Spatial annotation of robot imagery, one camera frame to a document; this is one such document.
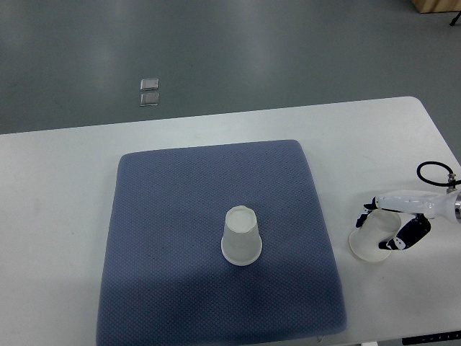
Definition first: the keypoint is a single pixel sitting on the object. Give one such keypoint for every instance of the upper metal floor plate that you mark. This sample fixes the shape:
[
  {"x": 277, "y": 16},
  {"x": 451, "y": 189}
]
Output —
[{"x": 149, "y": 84}]

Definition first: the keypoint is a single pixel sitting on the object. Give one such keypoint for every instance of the blue grey fabric cushion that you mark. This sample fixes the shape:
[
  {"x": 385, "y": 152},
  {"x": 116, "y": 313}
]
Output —
[{"x": 165, "y": 280}]

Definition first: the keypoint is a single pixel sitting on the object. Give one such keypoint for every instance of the black tripod leg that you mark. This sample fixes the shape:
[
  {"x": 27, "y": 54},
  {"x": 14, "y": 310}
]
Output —
[{"x": 455, "y": 19}]

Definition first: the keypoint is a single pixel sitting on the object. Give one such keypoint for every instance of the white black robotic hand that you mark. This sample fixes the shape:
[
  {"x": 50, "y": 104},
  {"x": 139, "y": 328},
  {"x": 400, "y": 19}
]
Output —
[{"x": 424, "y": 205}]

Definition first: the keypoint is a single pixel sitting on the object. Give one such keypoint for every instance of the black table edge panel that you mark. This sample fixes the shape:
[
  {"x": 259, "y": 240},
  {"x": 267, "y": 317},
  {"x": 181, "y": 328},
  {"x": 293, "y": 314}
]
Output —
[{"x": 431, "y": 338}]

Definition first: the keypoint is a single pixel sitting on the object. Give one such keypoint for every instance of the wooden box corner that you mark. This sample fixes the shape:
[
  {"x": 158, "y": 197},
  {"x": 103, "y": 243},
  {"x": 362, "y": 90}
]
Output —
[{"x": 436, "y": 6}]

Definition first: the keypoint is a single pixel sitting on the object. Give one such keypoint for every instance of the white paper cup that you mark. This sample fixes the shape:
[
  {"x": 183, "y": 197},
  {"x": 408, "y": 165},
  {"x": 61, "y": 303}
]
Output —
[
  {"x": 241, "y": 244},
  {"x": 380, "y": 225}
]

